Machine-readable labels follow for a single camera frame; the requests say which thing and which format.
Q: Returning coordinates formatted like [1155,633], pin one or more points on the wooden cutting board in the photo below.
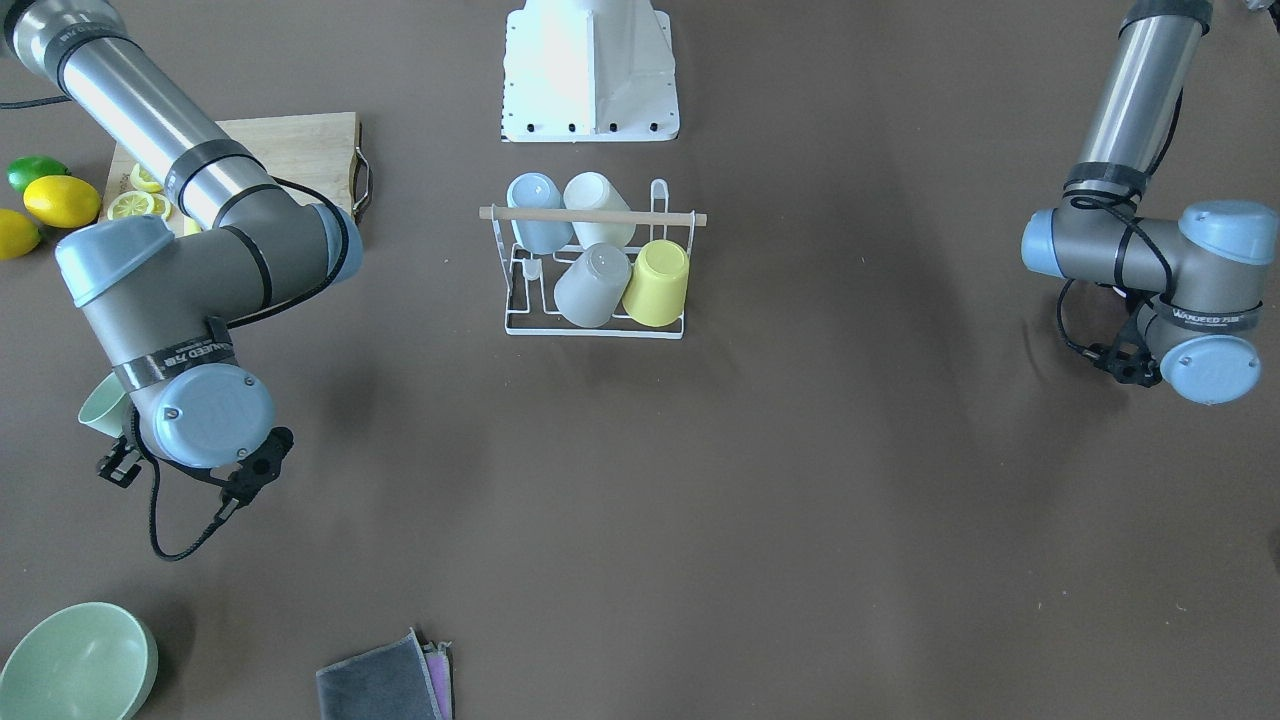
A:
[320,151]

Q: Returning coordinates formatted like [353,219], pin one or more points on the green lime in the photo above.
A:
[24,170]

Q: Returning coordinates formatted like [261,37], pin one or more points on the lemon slice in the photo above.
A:
[142,180]
[139,203]

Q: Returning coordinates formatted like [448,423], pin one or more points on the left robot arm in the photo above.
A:
[1193,286]

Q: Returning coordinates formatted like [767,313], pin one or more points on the white plastic cup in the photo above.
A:
[591,191]

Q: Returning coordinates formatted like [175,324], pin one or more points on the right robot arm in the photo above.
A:
[163,306]

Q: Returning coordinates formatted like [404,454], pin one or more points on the white wire cup holder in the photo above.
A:
[536,245]

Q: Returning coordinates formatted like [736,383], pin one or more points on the yellow plastic cup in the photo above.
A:
[656,294]

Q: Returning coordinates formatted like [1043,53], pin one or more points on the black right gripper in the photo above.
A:
[116,464]

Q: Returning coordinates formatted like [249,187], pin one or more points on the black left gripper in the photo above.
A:
[1143,329]

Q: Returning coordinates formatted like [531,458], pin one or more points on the yellow lemon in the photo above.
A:
[18,234]
[63,202]

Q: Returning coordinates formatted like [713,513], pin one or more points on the grey folded cloth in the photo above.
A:
[403,680]

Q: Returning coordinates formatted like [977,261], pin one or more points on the green plastic cup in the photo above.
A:
[107,408]

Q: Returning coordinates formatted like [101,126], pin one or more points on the grey plastic cup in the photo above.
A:
[588,293]

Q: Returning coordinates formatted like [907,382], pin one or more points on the green ceramic bowl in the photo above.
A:
[93,660]

